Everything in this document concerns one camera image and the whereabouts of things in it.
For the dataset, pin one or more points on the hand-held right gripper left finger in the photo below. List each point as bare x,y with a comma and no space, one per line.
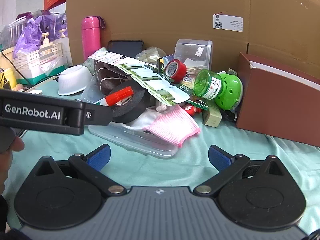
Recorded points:
100,156

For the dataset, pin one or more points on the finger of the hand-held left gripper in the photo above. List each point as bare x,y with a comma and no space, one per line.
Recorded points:
97,116

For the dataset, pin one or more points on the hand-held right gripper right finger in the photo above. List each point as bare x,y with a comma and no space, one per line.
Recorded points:
220,157

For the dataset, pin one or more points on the black tape roll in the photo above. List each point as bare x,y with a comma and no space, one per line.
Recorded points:
135,105

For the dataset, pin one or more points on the green white card packet strip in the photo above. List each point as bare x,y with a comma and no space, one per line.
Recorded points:
140,73

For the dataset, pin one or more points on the reddish brown storage box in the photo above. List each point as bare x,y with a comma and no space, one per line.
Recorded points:
275,100

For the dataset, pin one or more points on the person's left hand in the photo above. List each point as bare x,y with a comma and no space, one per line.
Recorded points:
7,170

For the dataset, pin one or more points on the small beige carton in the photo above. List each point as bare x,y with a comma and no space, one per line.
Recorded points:
212,116

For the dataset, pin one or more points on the white bowl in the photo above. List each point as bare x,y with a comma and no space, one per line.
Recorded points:
73,81

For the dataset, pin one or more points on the clear plastic lid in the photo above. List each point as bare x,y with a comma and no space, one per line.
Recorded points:
140,140

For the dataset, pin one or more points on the green white box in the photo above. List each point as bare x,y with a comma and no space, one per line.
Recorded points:
52,73

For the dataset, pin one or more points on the yellow container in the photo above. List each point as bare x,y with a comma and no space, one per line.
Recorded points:
6,77

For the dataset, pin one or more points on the small red bottle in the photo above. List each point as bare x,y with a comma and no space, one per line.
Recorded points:
192,110

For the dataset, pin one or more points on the white plastic basket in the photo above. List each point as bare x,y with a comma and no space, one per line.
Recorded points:
37,60

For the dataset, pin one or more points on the pink white knit glove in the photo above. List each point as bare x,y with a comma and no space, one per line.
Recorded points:
175,125

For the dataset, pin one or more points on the green round repellent device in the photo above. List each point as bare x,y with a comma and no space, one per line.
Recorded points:
231,92

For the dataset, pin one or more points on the white pump bottle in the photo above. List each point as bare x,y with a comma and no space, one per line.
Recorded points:
45,43

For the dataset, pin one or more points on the green transparent bottle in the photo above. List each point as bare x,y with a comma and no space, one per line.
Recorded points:
208,83

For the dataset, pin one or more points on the black phone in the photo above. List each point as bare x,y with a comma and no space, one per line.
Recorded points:
125,46

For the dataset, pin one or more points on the purple plastic bag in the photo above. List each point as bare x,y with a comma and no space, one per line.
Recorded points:
27,37

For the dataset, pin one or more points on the pink thermos bottle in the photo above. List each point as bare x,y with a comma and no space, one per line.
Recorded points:
90,37

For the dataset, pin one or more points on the white plug in bag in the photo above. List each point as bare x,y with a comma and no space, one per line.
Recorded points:
150,55

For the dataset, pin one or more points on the clear plastic crate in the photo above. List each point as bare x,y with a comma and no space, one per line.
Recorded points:
12,31

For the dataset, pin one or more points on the red tape roll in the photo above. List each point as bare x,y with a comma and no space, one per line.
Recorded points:
176,70

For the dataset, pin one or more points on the clear plastic container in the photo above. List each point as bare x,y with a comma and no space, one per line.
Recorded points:
193,51

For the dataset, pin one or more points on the large cardboard box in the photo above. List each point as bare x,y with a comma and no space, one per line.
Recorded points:
162,10

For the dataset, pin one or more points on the white shipping label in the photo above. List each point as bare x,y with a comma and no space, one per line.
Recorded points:
228,23

